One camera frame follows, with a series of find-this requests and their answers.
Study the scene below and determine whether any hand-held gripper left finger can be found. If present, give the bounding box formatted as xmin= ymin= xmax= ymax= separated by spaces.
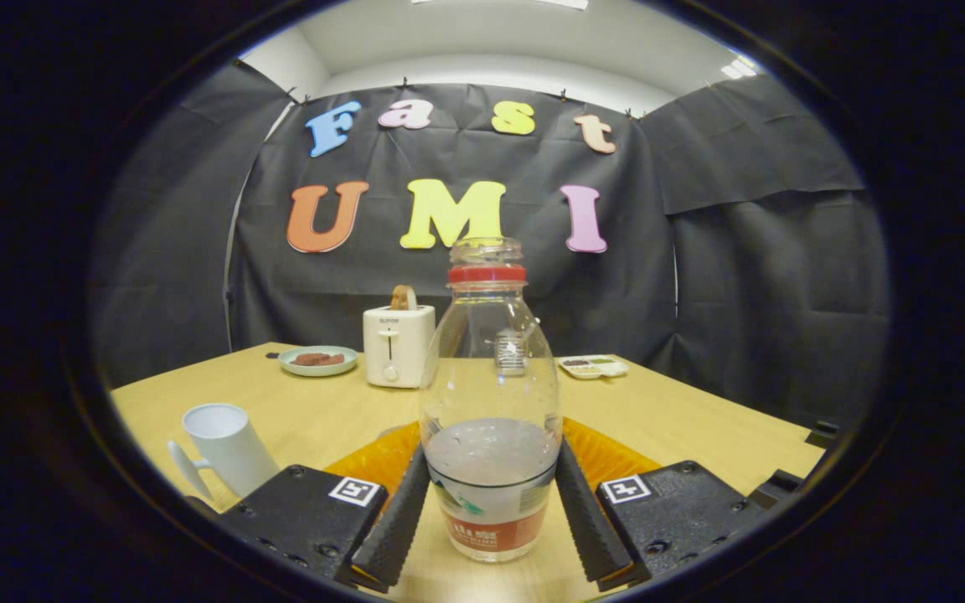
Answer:
xmin=216 ymin=421 xmax=431 ymax=594

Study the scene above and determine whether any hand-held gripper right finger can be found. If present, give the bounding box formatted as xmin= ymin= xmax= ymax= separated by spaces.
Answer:
xmin=555 ymin=417 xmax=772 ymax=591

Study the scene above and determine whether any clear plastic bottle red label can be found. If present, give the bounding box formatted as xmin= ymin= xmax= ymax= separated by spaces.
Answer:
xmin=418 ymin=237 xmax=563 ymax=563

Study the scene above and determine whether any white cup with handle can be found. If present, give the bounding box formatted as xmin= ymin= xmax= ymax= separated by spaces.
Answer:
xmin=168 ymin=403 xmax=281 ymax=502

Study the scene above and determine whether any wooden table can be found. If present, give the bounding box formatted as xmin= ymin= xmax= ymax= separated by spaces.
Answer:
xmin=110 ymin=342 xmax=827 ymax=602

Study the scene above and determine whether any white divided dish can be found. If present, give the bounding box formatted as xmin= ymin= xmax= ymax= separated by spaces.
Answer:
xmin=558 ymin=354 xmax=630 ymax=380

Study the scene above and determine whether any pale green plate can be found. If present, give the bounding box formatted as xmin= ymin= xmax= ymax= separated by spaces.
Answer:
xmin=278 ymin=345 xmax=359 ymax=378

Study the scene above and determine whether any white toaster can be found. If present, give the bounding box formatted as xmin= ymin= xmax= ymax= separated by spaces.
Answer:
xmin=363 ymin=304 xmax=436 ymax=389

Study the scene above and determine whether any black backdrop cloth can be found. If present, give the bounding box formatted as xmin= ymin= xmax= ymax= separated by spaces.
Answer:
xmin=89 ymin=59 xmax=892 ymax=428

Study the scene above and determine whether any long ceiling light panel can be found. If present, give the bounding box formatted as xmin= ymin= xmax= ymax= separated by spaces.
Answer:
xmin=411 ymin=0 xmax=591 ymax=11

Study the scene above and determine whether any small metal wire basket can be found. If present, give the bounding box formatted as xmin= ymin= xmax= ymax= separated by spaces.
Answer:
xmin=495 ymin=318 xmax=542 ymax=375

